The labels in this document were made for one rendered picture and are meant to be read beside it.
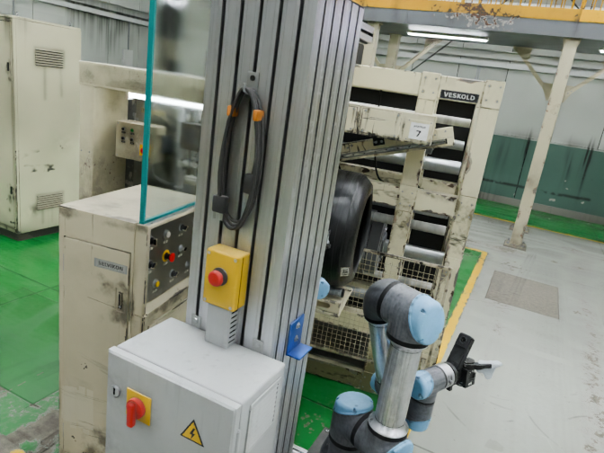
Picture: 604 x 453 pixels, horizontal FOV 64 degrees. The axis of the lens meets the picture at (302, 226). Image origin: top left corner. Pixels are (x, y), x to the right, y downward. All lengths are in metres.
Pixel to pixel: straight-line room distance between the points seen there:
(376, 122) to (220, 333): 1.63
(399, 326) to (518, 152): 10.08
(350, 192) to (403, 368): 1.06
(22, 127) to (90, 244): 3.29
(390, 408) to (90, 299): 1.26
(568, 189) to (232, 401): 10.61
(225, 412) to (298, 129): 0.58
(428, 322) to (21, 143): 4.50
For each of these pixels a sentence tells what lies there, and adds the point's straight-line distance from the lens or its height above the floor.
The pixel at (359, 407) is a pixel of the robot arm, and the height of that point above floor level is 0.95.
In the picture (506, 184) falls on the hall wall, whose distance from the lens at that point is 11.34.
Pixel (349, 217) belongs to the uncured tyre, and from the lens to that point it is 2.16.
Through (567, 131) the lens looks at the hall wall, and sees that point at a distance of 11.32.
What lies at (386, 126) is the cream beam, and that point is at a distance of 2.52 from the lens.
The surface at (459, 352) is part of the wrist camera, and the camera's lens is 1.65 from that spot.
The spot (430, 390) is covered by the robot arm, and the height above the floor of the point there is 1.05.
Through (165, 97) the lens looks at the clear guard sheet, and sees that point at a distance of 1.88.
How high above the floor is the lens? 1.84
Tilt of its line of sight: 16 degrees down
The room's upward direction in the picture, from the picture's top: 8 degrees clockwise
